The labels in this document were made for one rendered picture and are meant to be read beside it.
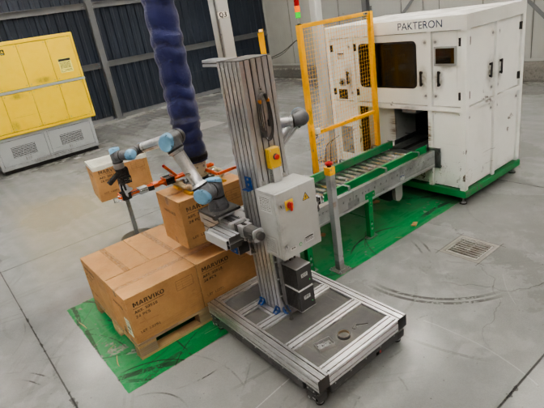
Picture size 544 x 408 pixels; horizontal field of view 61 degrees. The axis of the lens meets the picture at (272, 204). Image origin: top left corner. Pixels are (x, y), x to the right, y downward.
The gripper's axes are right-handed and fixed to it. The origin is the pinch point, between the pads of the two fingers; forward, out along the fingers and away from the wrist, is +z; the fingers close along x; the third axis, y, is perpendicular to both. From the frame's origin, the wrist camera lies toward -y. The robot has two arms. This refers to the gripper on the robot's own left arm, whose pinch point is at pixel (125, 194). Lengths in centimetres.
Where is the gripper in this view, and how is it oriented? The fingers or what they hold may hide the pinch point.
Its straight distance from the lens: 355.9
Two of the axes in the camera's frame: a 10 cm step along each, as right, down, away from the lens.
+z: 1.6, 9.1, 3.8
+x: -6.0, -2.1, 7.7
